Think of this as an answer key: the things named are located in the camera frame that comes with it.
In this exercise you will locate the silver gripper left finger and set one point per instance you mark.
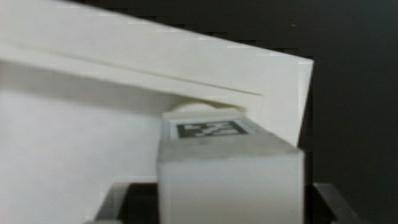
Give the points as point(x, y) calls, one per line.
point(129, 205)

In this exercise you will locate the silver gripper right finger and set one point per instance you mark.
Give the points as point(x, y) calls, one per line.
point(327, 207)

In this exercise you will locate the white table leg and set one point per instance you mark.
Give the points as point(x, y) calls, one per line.
point(229, 171)

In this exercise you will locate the white square tabletop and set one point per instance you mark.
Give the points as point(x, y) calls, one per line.
point(97, 72)

